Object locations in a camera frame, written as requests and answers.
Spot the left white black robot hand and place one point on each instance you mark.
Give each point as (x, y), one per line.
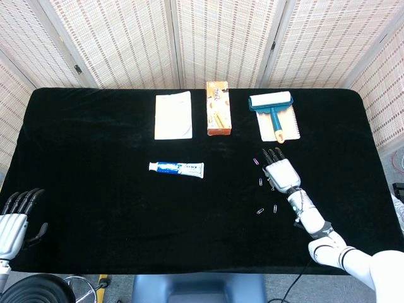
(9, 233)

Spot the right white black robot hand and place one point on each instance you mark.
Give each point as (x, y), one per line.
(282, 175)

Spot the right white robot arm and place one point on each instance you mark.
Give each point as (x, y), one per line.
(315, 217)

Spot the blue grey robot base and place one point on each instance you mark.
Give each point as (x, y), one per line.
(195, 288)

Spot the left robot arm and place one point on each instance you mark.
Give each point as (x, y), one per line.
(3, 274)

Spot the beige spiral notebook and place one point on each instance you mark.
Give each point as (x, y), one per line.
(290, 126)

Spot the teal lint roller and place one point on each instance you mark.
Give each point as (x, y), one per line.
(271, 100)

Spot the orange cardboard box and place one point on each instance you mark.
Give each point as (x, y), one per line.
(218, 110)

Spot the chrome stool base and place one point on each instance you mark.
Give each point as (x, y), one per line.
(85, 288)

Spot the black velvet tablecloth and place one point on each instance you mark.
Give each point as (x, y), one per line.
(94, 189)

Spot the blue white toothpaste tube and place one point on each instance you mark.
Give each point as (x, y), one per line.
(176, 168)

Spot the black box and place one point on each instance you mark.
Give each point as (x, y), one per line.
(399, 190)

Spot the white patterned fabric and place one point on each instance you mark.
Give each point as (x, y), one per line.
(398, 211)

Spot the white paper booklet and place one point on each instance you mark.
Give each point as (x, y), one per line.
(173, 116)

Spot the woven folding screen panel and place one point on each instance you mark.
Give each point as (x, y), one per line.
(120, 41)
(325, 41)
(19, 79)
(224, 41)
(385, 104)

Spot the dark metal screen hinge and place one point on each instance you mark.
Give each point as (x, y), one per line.
(77, 69)
(273, 45)

